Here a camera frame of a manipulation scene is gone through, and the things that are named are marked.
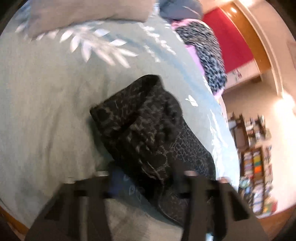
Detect blue-grey quilted cushion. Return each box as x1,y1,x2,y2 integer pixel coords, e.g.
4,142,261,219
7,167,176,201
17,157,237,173
159,0,204,20

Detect teal leaf printed blanket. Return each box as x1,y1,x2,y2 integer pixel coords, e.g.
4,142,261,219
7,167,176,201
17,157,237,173
0,0,241,234

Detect red headboard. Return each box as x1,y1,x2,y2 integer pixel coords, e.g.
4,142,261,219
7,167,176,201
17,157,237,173
201,7,255,75

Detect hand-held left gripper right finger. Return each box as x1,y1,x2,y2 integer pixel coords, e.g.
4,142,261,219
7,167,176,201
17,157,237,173
172,170,270,241

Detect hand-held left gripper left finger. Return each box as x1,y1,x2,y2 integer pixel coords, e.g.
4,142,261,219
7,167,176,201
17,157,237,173
24,170,126,241

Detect wooden bookshelf with books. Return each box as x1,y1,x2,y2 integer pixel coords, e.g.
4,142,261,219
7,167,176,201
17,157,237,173
238,145,278,216

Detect grey leopard print cloth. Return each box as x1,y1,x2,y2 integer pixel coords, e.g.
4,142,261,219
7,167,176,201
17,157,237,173
174,22,228,93

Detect dark leopard print pants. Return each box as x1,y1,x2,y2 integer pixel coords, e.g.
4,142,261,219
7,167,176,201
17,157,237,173
90,74,216,226

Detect taupe pillow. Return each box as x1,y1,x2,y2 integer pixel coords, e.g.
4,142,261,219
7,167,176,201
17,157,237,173
25,0,158,39

